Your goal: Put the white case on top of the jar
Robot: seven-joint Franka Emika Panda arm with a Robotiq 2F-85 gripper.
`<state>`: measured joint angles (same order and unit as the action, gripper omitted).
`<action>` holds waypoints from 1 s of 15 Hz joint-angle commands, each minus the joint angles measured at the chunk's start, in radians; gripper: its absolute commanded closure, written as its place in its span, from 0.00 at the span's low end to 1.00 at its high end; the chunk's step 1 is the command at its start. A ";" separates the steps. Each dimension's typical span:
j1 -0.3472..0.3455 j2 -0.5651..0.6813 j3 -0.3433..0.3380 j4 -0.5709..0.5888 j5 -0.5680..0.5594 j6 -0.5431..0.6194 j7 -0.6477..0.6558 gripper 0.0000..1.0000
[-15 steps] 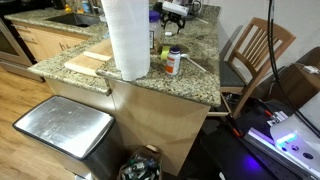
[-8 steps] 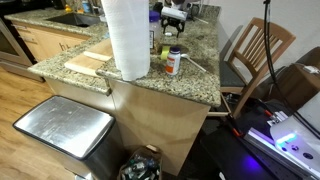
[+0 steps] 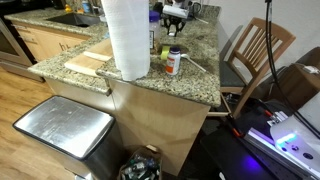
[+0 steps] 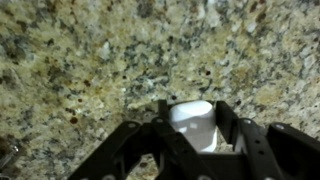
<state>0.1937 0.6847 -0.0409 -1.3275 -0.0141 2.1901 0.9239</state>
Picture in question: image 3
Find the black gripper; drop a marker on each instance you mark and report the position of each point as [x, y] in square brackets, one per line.
[174, 20]

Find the small white case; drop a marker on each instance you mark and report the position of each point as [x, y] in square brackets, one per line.
[172, 33]

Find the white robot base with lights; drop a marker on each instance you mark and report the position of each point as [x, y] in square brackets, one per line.
[300, 143]

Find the clear jar with purple lid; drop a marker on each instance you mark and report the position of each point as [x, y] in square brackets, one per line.
[154, 28]

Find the yellow-green tape roll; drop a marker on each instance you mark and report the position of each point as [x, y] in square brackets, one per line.
[164, 53]

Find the white pill bottle orange label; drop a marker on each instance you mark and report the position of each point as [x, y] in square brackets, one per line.
[172, 63]

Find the white plastic spoon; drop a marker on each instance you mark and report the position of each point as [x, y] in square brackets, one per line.
[193, 61]

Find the white paper towel roll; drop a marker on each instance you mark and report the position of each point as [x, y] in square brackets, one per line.
[128, 40]

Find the white plastic knife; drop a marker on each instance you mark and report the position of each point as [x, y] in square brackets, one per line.
[96, 56]

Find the blue dish soap bottle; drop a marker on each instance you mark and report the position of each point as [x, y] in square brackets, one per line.
[86, 6]

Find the wooden chair with dark cushion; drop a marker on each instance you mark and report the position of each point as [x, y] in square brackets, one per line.
[256, 66]

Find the light wood counter cabinet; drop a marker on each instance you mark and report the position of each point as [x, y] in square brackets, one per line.
[156, 123]

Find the light wooden cutting board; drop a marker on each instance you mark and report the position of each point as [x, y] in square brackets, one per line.
[83, 63]

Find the dark kitchen sink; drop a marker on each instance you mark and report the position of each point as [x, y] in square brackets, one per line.
[73, 19]

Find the small yellow object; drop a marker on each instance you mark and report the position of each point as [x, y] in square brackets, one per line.
[68, 8]

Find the brown cardboard box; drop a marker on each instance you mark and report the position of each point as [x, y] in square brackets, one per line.
[296, 83]

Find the black robot cart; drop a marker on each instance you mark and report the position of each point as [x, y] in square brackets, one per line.
[230, 153]

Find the black trash bag bin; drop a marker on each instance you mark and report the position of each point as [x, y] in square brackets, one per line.
[140, 166]

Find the white adapter on box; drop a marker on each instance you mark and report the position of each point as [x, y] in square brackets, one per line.
[311, 69]

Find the stainless steel trash can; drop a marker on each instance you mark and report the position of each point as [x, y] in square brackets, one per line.
[63, 123]

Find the stainless steel oven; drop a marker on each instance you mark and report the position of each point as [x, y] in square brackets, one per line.
[10, 46]

